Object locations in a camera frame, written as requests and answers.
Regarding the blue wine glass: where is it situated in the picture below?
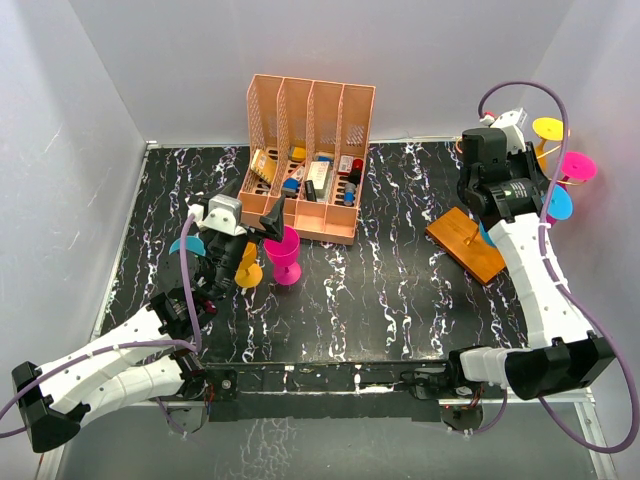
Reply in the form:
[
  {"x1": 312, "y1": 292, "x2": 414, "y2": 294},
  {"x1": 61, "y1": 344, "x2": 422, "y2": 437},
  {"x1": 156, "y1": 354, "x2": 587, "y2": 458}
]
[
  {"x1": 479, "y1": 185, "x2": 574, "y2": 248},
  {"x1": 169, "y1": 235, "x2": 206, "y2": 257}
]

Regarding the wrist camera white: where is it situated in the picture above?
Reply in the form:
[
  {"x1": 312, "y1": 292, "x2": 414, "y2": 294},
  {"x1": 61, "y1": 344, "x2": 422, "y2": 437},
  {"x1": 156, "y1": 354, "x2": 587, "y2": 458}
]
[
  {"x1": 480, "y1": 107, "x2": 527, "y2": 154},
  {"x1": 188, "y1": 194, "x2": 247, "y2": 237}
]

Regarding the magenta wine glass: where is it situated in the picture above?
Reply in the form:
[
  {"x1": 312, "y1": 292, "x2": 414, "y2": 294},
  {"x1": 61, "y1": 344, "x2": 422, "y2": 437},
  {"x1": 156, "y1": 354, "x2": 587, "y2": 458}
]
[
  {"x1": 554, "y1": 152, "x2": 598, "y2": 193},
  {"x1": 264, "y1": 226, "x2": 302, "y2": 286}
]

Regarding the blue grey stamp left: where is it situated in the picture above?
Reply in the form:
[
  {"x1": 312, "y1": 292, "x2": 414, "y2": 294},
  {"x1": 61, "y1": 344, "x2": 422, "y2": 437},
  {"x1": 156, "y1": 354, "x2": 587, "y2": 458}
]
[{"x1": 281, "y1": 177, "x2": 301, "y2": 198}]

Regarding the yellow orange wine glass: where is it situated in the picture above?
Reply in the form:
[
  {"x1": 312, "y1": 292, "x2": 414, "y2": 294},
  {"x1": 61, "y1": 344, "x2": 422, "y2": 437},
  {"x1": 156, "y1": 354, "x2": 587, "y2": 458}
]
[
  {"x1": 235, "y1": 242, "x2": 263, "y2": 289},
  {"x1": 532, "y1": 117, "x2": 564, "y2": 172}
]

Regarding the blue grey stamp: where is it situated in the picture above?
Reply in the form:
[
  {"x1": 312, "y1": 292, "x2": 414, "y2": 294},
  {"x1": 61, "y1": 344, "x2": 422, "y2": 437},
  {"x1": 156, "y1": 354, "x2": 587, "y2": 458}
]
[
  {"x1": 343, "y1": 182, "x2": 358, "y2": 207},
  {"x1": 281, "y1": 177, "x2": 301, "y2": 198}
]

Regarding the red white small box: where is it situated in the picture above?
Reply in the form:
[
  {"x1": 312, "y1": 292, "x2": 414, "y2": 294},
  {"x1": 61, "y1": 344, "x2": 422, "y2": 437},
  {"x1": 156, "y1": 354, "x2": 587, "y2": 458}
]
[{"x1": 337, "y1": 155, "x2": 354, "y2": 176}]

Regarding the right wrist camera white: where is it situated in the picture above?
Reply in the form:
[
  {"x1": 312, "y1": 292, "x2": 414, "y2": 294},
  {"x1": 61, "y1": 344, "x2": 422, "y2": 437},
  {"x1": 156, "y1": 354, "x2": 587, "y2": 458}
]
[{"x1": 480, "y1": 107, "x2": 527, "y2": 154}]

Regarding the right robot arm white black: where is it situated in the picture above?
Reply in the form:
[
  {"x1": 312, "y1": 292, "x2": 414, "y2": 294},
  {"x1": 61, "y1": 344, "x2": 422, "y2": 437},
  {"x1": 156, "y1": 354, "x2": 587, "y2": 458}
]
[{"x1": 445, "y1": 127, "x2": 614, "y2": 400}]

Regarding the black marker block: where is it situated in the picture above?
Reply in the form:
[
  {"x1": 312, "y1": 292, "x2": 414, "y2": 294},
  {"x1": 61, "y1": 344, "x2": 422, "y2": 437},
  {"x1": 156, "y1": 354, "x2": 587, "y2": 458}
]
[{"x1": 304, "y1": 180, "x2": 317, "y2": 202}]

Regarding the black front base bar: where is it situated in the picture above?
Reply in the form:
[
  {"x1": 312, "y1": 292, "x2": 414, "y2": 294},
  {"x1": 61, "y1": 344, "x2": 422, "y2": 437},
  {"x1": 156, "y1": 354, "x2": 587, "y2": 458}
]
[{"x1": 200, "y1": 360, "x2": 453, "y2": 422}]

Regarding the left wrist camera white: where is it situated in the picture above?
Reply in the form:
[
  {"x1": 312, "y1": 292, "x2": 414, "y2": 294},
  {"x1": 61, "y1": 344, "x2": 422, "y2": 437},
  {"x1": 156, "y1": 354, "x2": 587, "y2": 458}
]
[{"x1": 188, "y1": 194, "x2": 247, "y2": 237}]

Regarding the blue grey stamp right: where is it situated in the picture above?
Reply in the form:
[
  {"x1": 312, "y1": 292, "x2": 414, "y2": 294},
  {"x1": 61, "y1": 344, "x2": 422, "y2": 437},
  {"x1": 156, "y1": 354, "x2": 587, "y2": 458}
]
[{"x1": 343, "y1": 182, "x2": 358, "y2": 207}]

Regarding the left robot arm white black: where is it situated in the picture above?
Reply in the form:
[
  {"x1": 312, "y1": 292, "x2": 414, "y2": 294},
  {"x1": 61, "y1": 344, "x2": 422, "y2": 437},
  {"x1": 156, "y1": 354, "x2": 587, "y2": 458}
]
[{"x1": 10, "y1": 183, "x2": 285, "y2": 453}]

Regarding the red black stamp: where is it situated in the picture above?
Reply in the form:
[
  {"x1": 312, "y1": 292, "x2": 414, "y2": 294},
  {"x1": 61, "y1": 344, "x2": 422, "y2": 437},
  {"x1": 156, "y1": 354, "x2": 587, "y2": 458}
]
[{"x1": 348, "y1": 158, "x2": 364, "y2": 185}]

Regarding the peach plastic file organizer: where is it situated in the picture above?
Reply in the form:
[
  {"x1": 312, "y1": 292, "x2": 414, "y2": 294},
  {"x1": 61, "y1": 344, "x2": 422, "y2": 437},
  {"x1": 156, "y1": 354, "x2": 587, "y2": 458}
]
[{"x1": 238, "y1": 74, "x2": 376, "y2": 245}]

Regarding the yellow spiral notebook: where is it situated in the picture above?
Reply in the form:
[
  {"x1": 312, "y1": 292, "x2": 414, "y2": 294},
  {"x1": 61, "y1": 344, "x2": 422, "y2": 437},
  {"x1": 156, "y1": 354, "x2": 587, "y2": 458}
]
[{"x1": 250, "y1": 149, "x2": 277, "y2": 186}]

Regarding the white paper box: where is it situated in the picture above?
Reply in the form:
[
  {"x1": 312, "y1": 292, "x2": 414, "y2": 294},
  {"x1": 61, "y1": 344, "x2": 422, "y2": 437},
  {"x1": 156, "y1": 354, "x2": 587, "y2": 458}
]
[{"x1": 306, "y1": 160, "x2": 332, "y2": 198}]

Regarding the wooden rack base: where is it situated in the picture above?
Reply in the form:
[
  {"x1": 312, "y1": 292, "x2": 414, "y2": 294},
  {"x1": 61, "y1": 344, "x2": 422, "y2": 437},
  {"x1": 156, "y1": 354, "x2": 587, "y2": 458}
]
[{"x1": 425, "y1": 207, "x2": 506, "y2": 286}]

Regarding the yellow grey eraser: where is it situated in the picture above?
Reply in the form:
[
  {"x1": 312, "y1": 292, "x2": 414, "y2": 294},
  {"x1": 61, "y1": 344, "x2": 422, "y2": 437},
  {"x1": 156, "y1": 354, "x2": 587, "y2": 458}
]
[{"x1": 288, "y1": 146, "x2": 306, "y2": 163}]

